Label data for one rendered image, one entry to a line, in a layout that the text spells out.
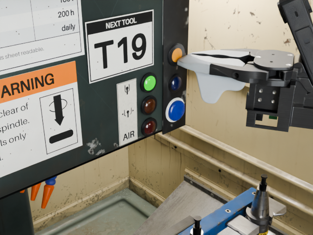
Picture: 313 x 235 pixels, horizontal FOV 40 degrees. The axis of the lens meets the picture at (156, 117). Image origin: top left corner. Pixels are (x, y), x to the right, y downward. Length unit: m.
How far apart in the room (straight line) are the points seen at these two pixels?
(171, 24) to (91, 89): 0.14
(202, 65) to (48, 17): 0.20
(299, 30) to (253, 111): 0.11
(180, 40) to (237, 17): 0.84
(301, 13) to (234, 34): 0.92
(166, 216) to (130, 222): 0.32
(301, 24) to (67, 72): 0.26
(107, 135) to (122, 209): 1.57
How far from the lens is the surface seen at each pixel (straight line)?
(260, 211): 1.04
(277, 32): 1.33
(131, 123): 0.56
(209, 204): 1.72
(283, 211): 1.10
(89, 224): 2.03
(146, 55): 0.54
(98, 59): 0.50
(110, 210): 2.10
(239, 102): 1.48
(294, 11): 0.51
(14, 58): 0.44
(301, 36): 0.52
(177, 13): 0.56
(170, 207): 1.76
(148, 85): 0.55
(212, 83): 0.55
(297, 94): 0.55
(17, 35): 0.44
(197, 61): 0.55
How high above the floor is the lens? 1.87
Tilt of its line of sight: 26 degrees down
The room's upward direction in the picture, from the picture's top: straight up
